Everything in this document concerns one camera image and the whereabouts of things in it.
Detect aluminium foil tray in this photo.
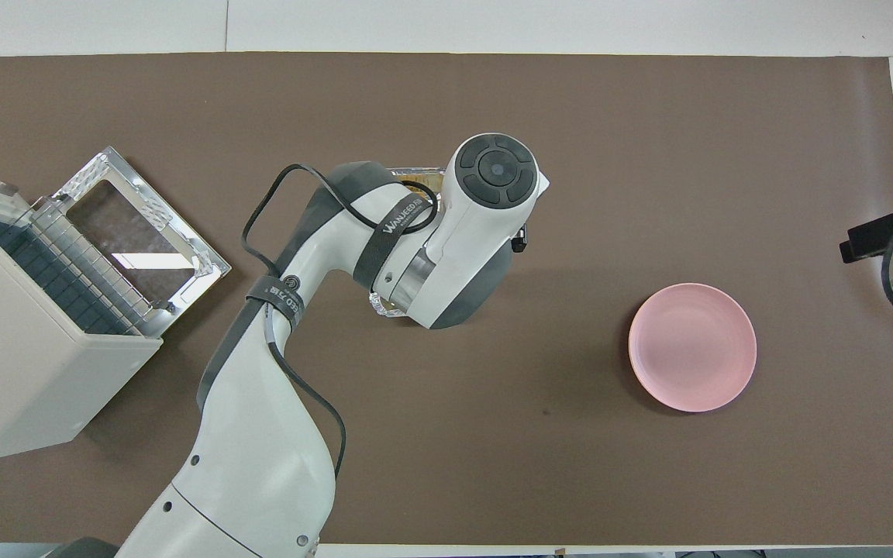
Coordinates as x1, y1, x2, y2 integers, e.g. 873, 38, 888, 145
369, 164, 449, 319

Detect glass oven door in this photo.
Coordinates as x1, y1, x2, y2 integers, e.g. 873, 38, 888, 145
51, 146, 232, 317

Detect white toaster oven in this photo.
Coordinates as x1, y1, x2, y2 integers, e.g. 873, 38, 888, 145
0, 163, 164, 464

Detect brown table mat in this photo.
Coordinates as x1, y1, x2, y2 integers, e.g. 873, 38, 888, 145
0, 52, 893, 546

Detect pink plate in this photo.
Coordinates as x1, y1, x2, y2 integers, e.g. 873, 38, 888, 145
628, 283, 758, 413

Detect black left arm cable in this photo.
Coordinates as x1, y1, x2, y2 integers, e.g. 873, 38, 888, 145
240, 163, 441, 478

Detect metal oven wire rack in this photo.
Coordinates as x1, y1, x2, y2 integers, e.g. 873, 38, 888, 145
0, 198, 157, 338

